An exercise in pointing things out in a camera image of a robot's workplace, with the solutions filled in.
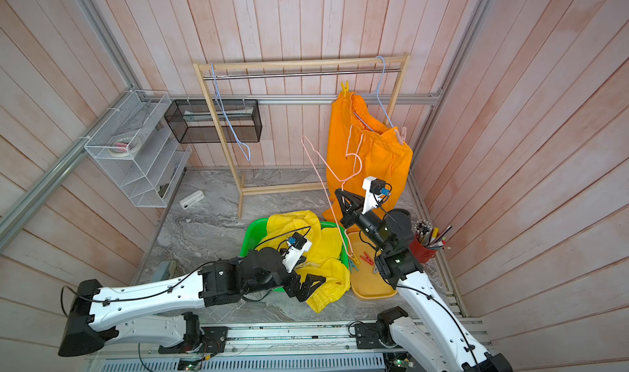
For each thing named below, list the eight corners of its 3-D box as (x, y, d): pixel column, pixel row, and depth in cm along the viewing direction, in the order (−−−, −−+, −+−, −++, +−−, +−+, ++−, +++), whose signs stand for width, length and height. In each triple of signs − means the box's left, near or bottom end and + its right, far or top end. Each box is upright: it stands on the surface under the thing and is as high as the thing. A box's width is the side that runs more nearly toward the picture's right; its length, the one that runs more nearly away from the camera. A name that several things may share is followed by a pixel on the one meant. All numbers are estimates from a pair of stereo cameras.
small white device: (185, 211, 106) (181, 206, 103) (181, 206, 108) (178, 201, 105) (206, 199, 111) (203, 193, 108) (203, 194, 113) (200, 189, 110)
